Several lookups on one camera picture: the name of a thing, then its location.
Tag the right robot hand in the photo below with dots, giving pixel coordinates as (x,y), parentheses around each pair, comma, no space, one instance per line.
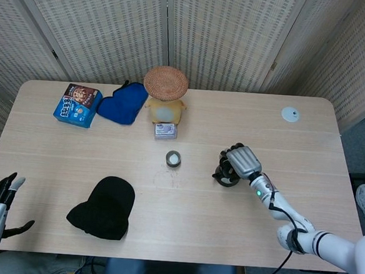
(245,161)

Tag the black teapot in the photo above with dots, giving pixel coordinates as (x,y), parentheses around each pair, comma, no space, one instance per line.
(229,184)

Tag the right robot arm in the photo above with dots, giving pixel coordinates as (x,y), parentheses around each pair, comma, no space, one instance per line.
(334,248)

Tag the small metal cup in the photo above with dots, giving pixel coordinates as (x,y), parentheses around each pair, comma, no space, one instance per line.
(172,164)

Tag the grey fabric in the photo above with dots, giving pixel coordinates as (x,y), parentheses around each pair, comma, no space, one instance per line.
(29,265)

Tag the small purple tissue pack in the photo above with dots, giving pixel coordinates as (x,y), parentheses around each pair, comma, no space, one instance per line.
(166,131)

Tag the yellow plush toy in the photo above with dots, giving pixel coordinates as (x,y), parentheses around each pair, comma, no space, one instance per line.
(164,112)

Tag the woven straw hat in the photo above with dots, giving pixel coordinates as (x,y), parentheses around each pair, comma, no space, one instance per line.
(166,83)

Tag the black knit hat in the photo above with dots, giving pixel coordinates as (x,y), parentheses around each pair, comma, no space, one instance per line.
(105,207)

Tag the black floor stand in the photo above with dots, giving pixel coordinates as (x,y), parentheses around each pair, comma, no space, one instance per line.
(364,178)

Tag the blue cloth pouch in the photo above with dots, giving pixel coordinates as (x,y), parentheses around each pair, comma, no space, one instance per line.
(122,106)

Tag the blue cookie box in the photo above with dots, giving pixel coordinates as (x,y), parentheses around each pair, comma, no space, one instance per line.
(74,109)

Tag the woven folding screen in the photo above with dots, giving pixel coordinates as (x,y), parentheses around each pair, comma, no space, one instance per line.
(115,28)

